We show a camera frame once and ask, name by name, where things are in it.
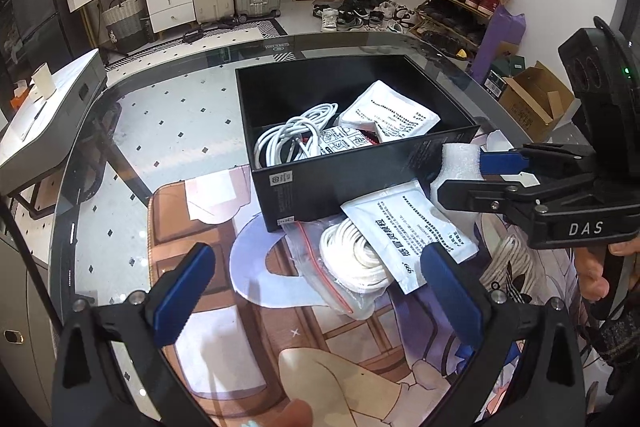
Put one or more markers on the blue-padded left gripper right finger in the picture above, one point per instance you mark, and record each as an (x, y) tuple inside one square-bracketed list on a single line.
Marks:
[(462, 297)]

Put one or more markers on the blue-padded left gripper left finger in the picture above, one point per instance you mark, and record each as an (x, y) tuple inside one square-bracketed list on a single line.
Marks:
[(175, 295)]

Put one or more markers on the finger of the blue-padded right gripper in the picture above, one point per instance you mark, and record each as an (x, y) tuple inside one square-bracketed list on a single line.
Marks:
[(539, 158), (465, 195)]

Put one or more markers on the white foam wrap block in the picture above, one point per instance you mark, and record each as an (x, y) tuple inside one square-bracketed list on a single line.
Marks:
[(460, 162)]

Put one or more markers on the white medicine pouch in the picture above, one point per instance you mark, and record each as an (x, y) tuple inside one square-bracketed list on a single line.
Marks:
[(399, 222), (389, 115)]

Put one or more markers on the adidas bag with rope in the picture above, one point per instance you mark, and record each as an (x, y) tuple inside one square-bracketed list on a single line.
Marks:
[(513, 267)]

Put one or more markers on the person's right hand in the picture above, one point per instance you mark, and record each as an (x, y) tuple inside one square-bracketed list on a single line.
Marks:
[(590, 266)]

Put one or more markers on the person's left hand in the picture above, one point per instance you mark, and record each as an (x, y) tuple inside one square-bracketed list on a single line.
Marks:
[(297, 413)]

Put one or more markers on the cardboard box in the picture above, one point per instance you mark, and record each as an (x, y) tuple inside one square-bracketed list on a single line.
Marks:
[(537, 101)]

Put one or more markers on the purple bag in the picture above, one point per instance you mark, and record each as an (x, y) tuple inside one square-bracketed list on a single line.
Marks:
[(503, 27)]

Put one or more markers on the small red-white packet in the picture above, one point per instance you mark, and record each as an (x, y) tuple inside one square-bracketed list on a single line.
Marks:
[(339, 139)]

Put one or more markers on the black storage box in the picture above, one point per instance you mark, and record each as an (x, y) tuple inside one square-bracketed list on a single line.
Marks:
[(284, 108)]

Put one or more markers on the white coffee table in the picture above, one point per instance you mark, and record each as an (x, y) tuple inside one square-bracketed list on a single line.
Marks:
[(43, 130)]

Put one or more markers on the white cup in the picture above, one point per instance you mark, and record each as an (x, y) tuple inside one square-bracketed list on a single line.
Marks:
[(43, 81)]

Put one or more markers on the woven laundry basket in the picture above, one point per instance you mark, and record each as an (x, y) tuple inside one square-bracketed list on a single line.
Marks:
[(125, 24)]

